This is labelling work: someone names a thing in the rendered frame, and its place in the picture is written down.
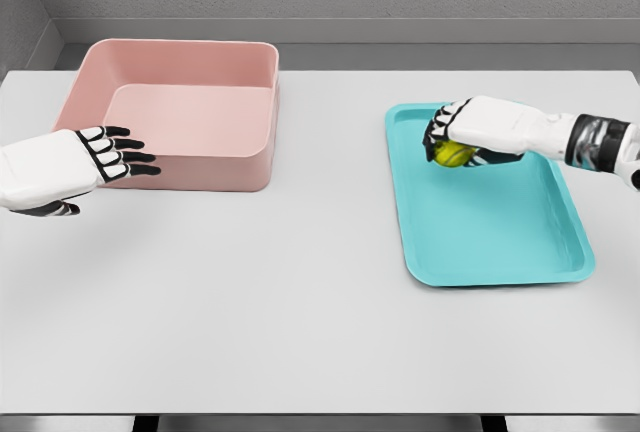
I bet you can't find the yellow-green tennis ball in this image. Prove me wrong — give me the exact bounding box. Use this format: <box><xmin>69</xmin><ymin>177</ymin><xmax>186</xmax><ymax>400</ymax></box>
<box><xmin>433</xmin><ymin>139</ymin><xmax>478</xmax><ymax>170</ymax></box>

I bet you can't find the pink rectangular basket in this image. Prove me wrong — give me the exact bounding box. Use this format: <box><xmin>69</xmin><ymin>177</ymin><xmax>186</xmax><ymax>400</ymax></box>
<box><xmin>50</xmin><ymin>37</ymin><xmax>281</xmax><ymax>194</ymax></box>

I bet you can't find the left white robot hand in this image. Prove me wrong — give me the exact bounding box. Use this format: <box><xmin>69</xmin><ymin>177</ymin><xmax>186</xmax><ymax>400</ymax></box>
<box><xmin>0</xmin><ymin>124</ymin><xmax>163</xmax><ymax>218</ymax></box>

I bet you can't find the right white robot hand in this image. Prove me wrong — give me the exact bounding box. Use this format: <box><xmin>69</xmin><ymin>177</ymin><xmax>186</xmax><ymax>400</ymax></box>
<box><xmin>421</xmin><ymin>95</ymin><xmax>545</xmax><ymax>170</ymax></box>

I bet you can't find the blue rectangular tray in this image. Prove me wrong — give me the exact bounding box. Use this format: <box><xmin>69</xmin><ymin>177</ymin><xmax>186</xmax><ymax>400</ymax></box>
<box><xmin>384</xmin><ymin>101</ymin><xmax>597</xmax><ymax>290</ymax></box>

